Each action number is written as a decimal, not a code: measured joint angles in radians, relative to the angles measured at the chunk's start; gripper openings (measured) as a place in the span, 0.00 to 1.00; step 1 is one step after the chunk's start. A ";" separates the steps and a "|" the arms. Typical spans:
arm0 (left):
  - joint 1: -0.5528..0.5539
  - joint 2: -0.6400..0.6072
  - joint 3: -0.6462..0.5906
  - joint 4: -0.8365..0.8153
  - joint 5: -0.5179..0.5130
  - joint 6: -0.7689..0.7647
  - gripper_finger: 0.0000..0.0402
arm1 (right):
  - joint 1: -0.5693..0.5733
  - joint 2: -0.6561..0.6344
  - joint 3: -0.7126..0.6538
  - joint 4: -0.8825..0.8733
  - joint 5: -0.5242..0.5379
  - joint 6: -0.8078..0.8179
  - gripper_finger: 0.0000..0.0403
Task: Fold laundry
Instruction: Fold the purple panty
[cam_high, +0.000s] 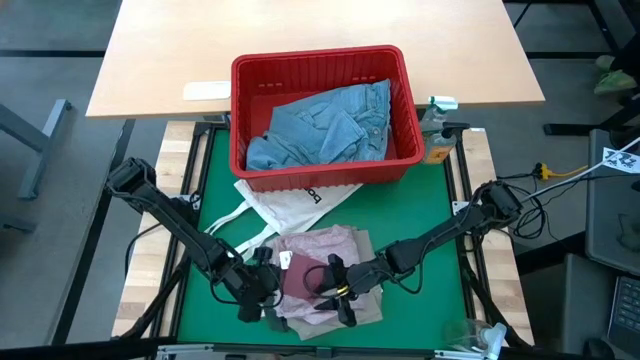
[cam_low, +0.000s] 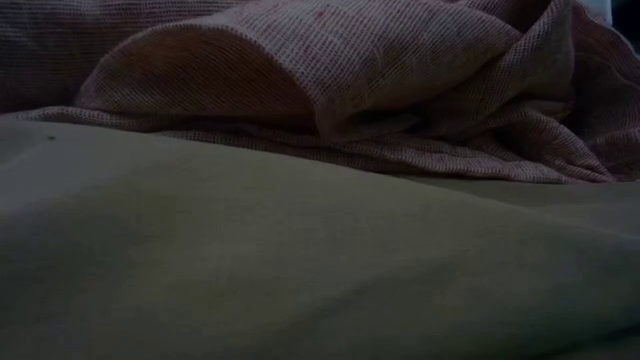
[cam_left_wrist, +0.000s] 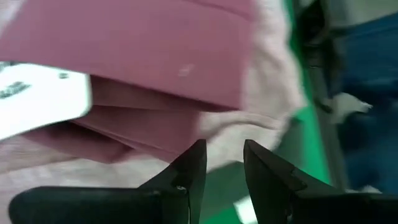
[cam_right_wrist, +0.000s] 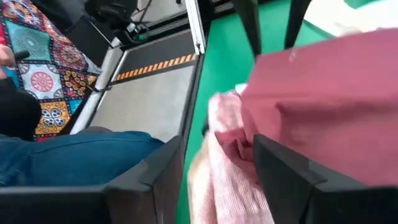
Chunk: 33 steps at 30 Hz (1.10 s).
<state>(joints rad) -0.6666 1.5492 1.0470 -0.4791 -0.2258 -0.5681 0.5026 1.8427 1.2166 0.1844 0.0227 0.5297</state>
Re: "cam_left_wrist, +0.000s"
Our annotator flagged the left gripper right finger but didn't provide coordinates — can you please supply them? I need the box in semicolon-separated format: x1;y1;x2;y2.
243;139;398;224

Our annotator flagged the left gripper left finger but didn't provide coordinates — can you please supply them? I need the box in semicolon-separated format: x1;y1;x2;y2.
9;139;208;224

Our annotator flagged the mauve pink garment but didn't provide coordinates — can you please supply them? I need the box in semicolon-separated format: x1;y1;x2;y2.
0;0;307;224

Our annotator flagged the maroon garment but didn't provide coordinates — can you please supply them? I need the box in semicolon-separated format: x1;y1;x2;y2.
0;0;259;164

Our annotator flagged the green table mat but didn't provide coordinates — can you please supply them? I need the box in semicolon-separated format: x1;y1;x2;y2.
198;0;332;224

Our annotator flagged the white paper garment tag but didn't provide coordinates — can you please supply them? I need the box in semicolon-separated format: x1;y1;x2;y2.
0;62;93;141

